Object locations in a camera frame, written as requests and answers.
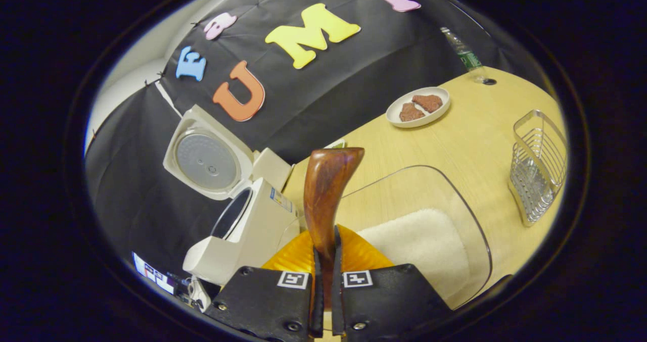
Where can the white round plate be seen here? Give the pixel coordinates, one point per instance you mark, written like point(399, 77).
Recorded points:
point(391, 114)

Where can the brown wooden spoon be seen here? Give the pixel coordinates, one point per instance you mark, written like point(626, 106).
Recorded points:
point(328, 195)

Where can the white rice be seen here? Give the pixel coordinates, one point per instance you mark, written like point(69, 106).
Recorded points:
point(419, 246)

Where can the black backdrop cloth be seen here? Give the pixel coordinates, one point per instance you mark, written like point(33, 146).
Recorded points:
point(328, 89)

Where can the white divided sauce dish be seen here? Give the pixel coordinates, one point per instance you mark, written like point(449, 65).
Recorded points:
point(336, 144)

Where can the brown meat piece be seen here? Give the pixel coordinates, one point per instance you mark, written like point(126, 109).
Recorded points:
point(411, 112)
point(428, 102)

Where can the black table grommet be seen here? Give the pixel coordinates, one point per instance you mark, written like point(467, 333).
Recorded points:
point(489, 81)

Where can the white toaster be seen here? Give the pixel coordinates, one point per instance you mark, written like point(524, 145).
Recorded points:
point(270, 167)

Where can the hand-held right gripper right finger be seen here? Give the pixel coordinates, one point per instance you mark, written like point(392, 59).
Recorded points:
point(389, 306)

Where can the white rice cooker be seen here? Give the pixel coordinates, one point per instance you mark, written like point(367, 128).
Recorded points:
point(263, 226)

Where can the plastic water bottle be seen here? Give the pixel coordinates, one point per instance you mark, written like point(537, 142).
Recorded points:
point(465, 54)

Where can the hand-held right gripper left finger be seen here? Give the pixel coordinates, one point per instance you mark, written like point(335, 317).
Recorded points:
point(268, 306)

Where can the computer monitor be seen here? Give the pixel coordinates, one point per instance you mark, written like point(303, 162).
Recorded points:
point(154, 274)

